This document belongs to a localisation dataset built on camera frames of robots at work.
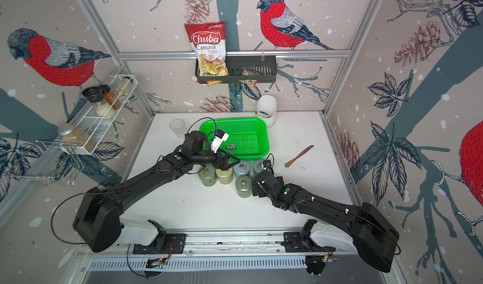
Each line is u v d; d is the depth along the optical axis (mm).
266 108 1076
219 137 712
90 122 743
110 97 758
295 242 729
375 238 404
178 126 1100
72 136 600
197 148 637
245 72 914
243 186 802
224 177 849
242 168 856
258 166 871
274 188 623
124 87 854
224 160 685
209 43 817
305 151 1027
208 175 836
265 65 946
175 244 732
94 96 685
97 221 407
